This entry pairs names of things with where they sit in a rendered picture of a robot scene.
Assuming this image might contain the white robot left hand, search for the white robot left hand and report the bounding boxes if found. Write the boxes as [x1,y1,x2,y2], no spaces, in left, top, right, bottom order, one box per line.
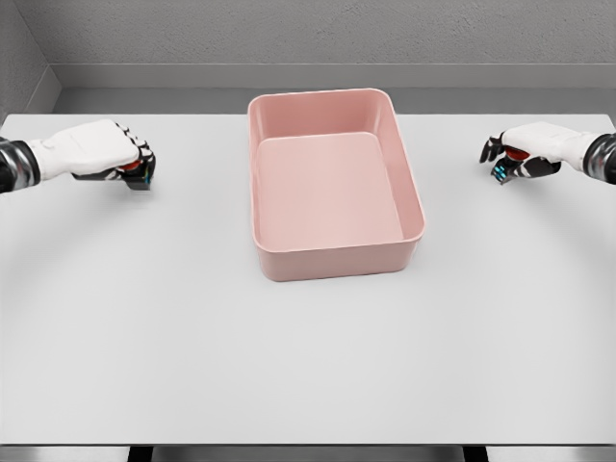
[41,119,159,183]

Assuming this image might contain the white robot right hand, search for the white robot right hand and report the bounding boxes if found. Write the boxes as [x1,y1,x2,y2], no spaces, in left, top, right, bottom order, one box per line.
[478,120,586,180]

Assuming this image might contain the red-buttoned black industrial switch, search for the red-buttoned black industrial switch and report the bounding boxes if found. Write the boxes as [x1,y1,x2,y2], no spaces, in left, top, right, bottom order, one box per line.
[117,160,153,193]
[490,148,530,186]

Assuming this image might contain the pink plastic basket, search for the pink plastic basket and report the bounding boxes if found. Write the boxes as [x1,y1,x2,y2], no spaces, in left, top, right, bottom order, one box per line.
[246,87,427,283]

